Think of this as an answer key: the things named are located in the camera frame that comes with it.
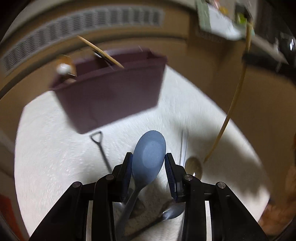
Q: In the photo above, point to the blue plastic spoon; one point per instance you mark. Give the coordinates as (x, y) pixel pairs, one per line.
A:
(147, 161)

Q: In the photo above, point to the grey ventilation grille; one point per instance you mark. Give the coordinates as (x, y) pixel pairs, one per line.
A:
(78, 23)

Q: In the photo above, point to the shovel shaped metal spoon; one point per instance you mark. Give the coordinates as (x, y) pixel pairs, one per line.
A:
(97, 137)

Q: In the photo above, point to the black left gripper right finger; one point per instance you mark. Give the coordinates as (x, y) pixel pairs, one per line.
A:
(230, 219)

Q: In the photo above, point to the dark purple utensil holder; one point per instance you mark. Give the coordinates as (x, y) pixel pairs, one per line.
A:
(103, 93)

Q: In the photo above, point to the wooden spoon in holder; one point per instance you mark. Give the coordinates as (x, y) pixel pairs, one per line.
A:
(68, 79)

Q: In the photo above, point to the white ball handle spoon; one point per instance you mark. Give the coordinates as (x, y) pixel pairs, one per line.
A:
(65, 69)

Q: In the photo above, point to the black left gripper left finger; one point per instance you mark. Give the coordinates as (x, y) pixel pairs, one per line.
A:
(67, 219)

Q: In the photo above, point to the black utensil in holder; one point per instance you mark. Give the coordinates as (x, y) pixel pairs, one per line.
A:
(101, 57)

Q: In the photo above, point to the dark long handled spoon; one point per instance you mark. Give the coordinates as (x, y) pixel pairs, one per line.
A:
(191, 164)

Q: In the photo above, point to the green white hanging cloth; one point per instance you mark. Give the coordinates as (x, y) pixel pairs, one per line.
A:
(226, 19)

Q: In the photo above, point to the silver metal spoon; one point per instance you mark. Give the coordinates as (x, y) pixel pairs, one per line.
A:
(171, 210)

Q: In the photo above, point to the wooden chopstick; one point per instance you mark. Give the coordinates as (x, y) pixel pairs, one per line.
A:
(100, 51)
(238, 90)

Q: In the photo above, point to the white lace table mat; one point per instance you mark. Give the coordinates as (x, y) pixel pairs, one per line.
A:
(50, 155)

